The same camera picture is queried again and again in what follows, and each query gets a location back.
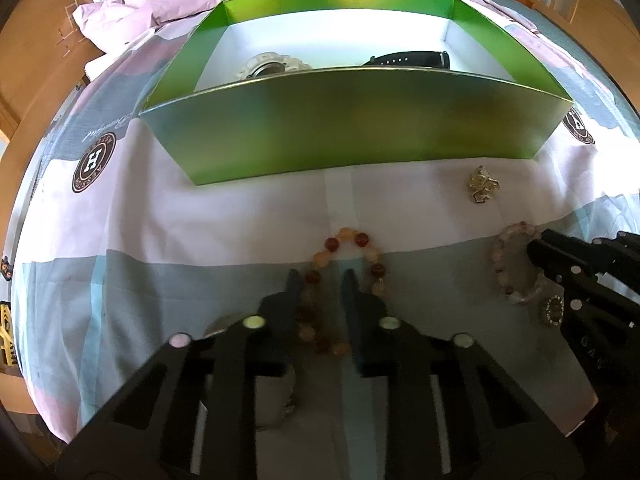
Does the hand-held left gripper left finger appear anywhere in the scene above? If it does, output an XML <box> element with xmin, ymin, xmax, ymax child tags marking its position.
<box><xmin>55</xmin><ymin>269</ymin><xmax>304</xmax><ymax>480</ymax></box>

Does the wooden footboard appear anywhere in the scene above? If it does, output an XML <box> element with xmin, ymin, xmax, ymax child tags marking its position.
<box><xmin>515</xmin><ymin>0</ymin><xmax>640</xmax><ymax>111</ymax></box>

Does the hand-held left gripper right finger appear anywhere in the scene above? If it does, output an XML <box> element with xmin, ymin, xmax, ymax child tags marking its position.
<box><xmin>340</xmin><ymin>269</ymin><xmax>586</xmax><ymax>480</ymax></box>

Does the rhinestone ring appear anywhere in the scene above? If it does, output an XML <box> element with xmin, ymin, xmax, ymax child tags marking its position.
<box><xmin>539</xmin><ymin>296</ymin><xmax>566</xmax><ymax>329</ymax></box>

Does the green cardboard box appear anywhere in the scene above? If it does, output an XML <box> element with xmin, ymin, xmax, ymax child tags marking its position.
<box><xmin>138</xmin><ymin>0</ymin><xmax>574</xmax><ymax>187</ymax></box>

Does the gold brooch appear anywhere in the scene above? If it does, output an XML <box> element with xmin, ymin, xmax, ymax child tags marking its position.
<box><xmin>467</xmin><ymin>165</ymin><xmax>501</xmax><ymax>205</ymax></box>

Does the white chunky wristwatch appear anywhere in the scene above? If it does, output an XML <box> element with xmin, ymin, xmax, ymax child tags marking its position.
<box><xmin>235</xmin><ymin>51</ymin><xmax>312</xmax><ymax>81</ymax></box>

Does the black wristwatch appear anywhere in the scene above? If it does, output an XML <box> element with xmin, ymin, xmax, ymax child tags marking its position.
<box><xmin>361</xmin><ymin>50</ymin><xmax>450</xmax><ymax>71</ymax></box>

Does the silver metal bracelet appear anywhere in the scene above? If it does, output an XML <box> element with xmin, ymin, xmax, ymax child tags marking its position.
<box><xmin>202</xmin><ymin>312</ymin><xmax>299</xmax><ymax>431</ymax></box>

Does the wooden headboard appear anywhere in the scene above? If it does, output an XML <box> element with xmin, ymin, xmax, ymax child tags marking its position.
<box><xmin>0</xmin><ymin>0</ymin><xmax>132</xmax><ymax>243</ymax></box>

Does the pink beaded bracelet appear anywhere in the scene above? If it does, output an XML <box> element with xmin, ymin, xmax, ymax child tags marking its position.
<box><xmin>490</xmin><ymin>222</ymin><xmax>549</xmax><ymax>307</ymax></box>

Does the yellow toy vehicle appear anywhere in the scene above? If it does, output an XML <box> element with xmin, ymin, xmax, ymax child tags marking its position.
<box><xmin>0</xmin><ymin>302</ymin><xmax>20</xmax><ymax>368</ymax></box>

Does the orange beaded bracelet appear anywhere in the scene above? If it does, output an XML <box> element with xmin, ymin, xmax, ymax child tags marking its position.
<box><xmin>294</xmin><ymin>227</ymin><xmax>389</xmax><ymax>356</ymax></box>

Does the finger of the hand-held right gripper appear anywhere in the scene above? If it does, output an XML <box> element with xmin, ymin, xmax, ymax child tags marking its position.
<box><xmin>542</xmin><ymin>229</ymin><xmax>640</xmax><ymax>276</ymax></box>
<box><xmin>527</xmin><ymin>240</ymin><xmax>640</xmax><ymax>401</ymax></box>

